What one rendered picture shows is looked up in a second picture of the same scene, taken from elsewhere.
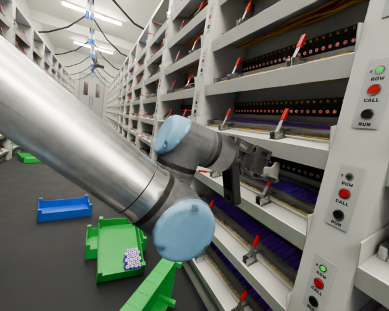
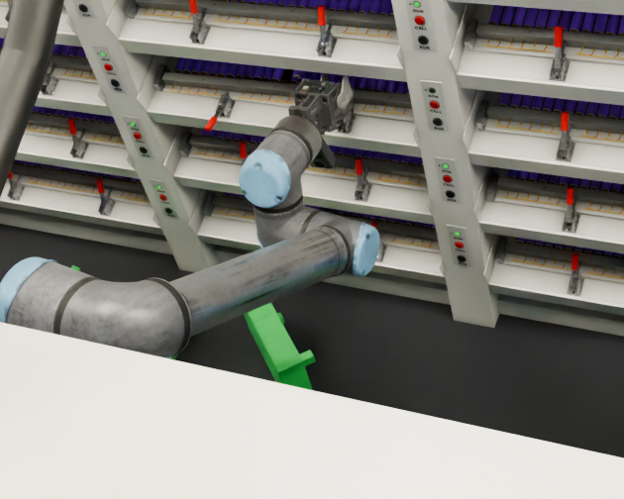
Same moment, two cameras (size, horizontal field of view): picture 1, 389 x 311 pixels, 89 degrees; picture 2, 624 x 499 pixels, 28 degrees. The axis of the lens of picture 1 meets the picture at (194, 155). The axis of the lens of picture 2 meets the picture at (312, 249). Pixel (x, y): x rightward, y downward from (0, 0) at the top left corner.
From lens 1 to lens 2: 1.89 m
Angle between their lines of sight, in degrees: 45
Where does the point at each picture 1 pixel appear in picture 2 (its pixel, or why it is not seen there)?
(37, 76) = (272, 260)
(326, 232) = (434, 137)
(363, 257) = (468, 142)
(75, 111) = (293, 255)
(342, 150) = (416, 68)
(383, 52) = not seen: outside the picture
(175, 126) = (278, 178)
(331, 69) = not seen: outside the picture
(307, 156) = (382, 73)
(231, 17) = not seen: outside the picture
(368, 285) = (479, 160)
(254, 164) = (332, 116)
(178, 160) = (293, 198)
